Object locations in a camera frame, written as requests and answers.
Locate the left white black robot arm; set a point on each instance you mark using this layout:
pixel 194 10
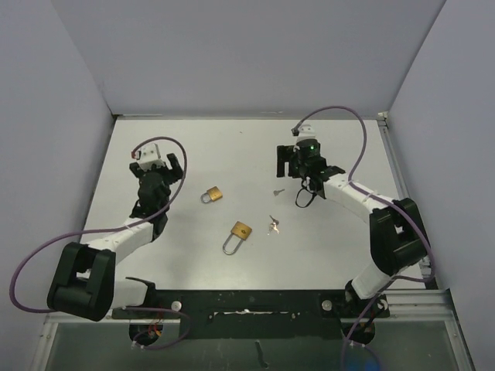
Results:
pixel 84 283

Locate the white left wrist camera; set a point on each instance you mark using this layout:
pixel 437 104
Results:
pixel 148 157

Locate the silver key bunch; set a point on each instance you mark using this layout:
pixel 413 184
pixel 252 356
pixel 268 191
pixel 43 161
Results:
pixel 273 226

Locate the large brass padlock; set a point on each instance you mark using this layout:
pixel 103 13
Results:
pixel 241 232

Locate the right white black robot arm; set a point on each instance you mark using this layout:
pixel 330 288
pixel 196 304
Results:
pixel 396 231

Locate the small brass padlock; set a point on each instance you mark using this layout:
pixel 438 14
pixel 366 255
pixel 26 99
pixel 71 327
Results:
pixel 211 195

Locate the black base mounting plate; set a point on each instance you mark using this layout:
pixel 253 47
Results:
pixel 268 314

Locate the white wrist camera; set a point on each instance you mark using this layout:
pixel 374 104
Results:
pixel 305 137
pixel 148 157

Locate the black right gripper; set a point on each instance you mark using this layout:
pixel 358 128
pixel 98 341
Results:
pixel 288 154

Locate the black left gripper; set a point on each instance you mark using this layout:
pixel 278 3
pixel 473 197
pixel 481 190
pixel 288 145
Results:
pixel 173 176

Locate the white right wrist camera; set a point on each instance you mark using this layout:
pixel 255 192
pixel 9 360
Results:
pixel 305 137

